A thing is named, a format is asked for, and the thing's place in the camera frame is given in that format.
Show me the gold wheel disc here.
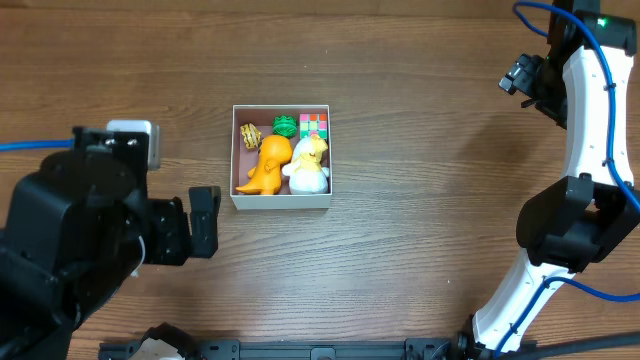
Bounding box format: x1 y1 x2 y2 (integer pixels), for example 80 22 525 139
240 123 262 150

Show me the orange dinosaur toy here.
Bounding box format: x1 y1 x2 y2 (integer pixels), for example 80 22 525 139
236 135 293 195

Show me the white duck plush toy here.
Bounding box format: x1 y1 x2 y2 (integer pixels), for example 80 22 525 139
282 134 330 195

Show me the green wheel disc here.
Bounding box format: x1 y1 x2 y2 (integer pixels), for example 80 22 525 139
272 115 298 139

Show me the multicolour puzzle cube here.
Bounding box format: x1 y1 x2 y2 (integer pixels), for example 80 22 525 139
298 113 329 140

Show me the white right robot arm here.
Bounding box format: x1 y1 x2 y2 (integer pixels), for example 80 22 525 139
446 0 639 359

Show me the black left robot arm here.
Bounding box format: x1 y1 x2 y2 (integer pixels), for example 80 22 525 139
1 121 221 359

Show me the white cardboard box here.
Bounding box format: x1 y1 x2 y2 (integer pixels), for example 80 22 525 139
229 104 333 210

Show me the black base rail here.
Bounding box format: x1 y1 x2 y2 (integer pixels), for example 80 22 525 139
98 323 497 360

